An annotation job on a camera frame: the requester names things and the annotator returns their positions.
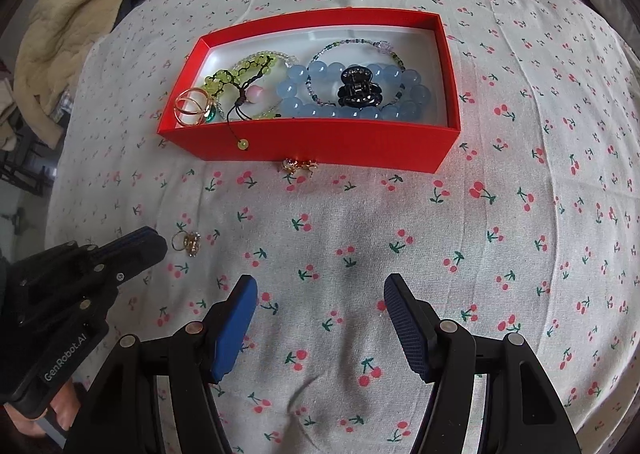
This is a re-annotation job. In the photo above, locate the left hand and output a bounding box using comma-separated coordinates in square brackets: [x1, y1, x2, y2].
[3, 380, 80, 438]

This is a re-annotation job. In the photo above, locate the gold bangle with green stone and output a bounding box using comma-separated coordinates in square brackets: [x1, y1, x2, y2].
[172, 87, 219, 127]

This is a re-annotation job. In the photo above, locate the gold flower ring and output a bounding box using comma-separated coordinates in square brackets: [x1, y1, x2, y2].
[170, 230, 203, 257]

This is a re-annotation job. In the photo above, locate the green bead bracelet black cord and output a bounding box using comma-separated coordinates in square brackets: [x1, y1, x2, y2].
[200, 52, 279, 152]

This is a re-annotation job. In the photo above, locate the small gold earring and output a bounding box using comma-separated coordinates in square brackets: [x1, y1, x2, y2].
[281, 159, 318, 177]

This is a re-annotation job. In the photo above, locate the thin multicolour seed bead bracelet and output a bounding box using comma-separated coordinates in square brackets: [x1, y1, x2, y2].
[304, 37, 407, 106]

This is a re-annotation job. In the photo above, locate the cherry print bed sheet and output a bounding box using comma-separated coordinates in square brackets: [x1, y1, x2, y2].
[47, 0, 639, 453]

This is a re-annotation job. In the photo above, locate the beige quilted blanket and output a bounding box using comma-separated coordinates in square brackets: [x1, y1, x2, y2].
[11, 0, 123, 149]

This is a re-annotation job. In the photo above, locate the blue bead bracelet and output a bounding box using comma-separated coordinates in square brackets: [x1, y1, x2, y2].
[275, 60, 433, 123]

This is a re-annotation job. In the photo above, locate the red cardboard box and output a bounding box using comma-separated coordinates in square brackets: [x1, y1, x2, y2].
[157, 7, 461, 173]

